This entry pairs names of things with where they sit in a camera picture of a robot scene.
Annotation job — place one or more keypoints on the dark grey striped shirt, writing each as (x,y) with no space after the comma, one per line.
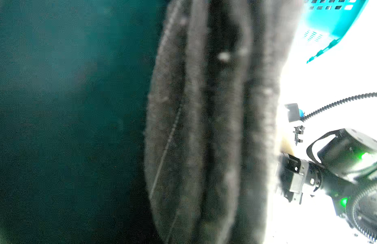
(212,138)

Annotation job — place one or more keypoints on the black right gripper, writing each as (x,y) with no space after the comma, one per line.
(298,178)

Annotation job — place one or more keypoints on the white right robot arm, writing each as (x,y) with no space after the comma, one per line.
(345,169)

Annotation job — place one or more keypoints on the teal plastic basket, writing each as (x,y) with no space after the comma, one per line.
(324,24)

